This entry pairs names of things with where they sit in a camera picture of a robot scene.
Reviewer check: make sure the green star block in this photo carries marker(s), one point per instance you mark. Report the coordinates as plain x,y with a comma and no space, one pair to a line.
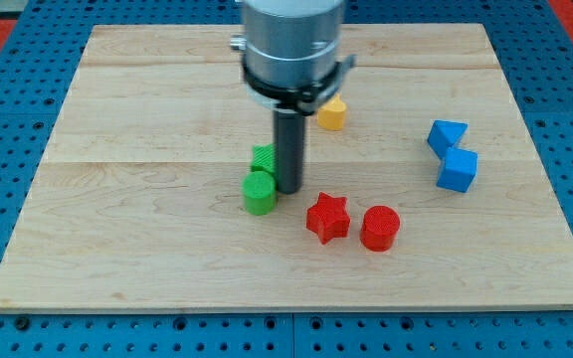
263,158

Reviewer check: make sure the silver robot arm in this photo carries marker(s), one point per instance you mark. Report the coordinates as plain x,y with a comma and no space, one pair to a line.
289,64

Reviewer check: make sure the red cylinder block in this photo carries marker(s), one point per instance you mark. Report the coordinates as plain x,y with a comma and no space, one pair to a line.
379,229

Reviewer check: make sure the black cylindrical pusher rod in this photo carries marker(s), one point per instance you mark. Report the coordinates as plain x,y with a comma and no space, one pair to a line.
289,136

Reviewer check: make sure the green cylinder block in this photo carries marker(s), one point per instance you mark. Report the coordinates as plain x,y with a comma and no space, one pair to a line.
259,192

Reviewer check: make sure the blue cube block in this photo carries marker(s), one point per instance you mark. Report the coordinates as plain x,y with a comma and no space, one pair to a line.
458,170

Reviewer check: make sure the red star block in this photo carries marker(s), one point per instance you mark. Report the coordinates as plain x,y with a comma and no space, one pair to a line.
328,218

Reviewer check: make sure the yellow block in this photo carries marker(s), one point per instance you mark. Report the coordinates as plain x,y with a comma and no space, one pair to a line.
332,115

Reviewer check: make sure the wooden board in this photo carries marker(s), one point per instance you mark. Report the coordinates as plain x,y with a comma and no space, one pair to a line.
136,206

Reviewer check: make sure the blue triangle block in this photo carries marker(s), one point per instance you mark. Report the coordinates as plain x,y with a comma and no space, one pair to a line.
444,135

